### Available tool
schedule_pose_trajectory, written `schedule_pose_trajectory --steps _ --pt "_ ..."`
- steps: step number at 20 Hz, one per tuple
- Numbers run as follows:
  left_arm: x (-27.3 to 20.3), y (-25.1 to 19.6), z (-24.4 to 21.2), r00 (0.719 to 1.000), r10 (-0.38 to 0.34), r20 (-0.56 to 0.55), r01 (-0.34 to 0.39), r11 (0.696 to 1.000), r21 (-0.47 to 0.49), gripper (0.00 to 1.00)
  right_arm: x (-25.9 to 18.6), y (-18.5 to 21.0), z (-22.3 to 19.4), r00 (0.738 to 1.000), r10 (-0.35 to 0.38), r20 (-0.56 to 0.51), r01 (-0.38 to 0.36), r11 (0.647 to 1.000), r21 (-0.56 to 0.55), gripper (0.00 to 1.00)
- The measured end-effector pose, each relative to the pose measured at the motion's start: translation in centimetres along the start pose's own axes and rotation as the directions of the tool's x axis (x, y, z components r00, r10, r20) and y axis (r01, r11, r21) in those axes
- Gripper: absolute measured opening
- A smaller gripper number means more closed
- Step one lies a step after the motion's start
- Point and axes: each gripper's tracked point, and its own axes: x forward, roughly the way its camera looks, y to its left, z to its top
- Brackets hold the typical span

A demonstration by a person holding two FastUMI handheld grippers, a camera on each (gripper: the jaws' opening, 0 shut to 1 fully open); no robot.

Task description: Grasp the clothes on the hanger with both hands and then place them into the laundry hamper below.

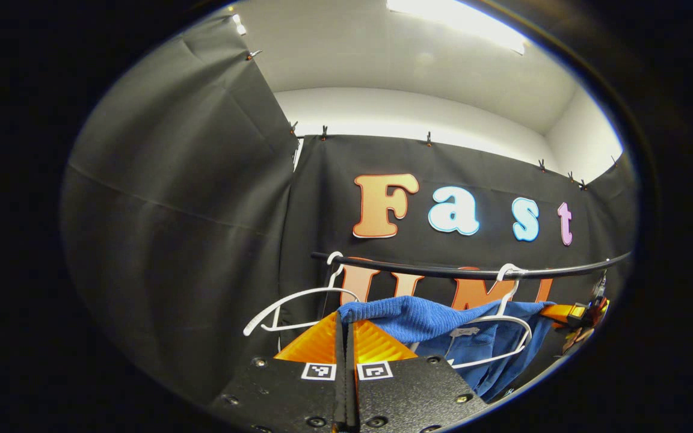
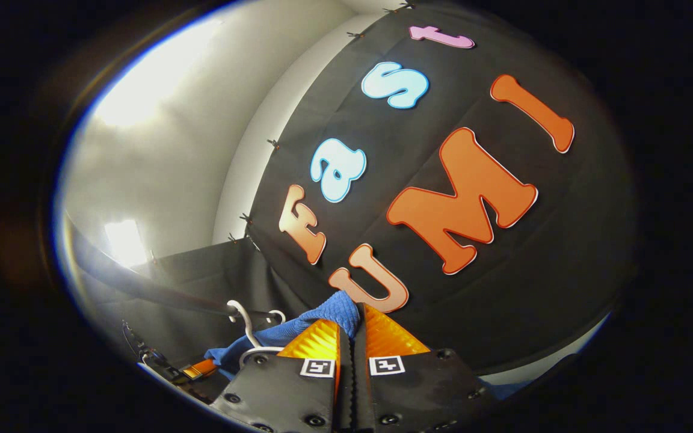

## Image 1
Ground blue corduroy jacket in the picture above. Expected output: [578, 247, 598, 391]
[337, 295, 556, 404]

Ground ceiling light panel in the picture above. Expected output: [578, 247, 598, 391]
[386, 0, 529, 56]

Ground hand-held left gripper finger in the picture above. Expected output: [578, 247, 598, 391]
[346, 319, 489, 433]
[208, 312, 348, 433]

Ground black clothes rack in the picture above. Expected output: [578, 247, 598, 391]
[310, 251, 633, 281]

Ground white plastic hanger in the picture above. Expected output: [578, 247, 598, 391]
[443, 263, 534, 370]
[243, 251, 363, 335]

